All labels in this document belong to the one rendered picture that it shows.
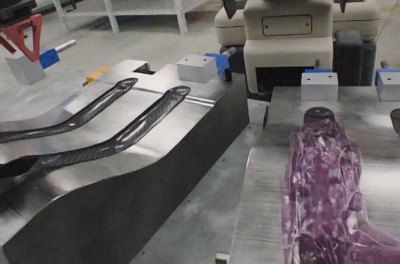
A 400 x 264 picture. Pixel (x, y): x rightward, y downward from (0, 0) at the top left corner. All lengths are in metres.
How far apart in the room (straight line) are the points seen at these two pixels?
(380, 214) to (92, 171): 0.26
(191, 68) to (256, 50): 0.37
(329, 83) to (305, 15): 0.38
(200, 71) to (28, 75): 0.31
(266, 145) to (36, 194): 0.22
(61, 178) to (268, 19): 0.65
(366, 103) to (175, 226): 0.30
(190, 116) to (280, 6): 0.49
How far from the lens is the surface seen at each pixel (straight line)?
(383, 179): 0.31
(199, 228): 0.39
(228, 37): 1.15
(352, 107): 0.47
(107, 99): 0.53
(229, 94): 0.46
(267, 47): 0.83
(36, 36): 0.61
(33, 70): 0.62
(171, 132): 0.39
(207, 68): 0.48
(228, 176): 0.44
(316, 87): 0.47
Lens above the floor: 1.10
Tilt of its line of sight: 32 degrees down
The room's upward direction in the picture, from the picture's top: 11 degrees counter-clockwise
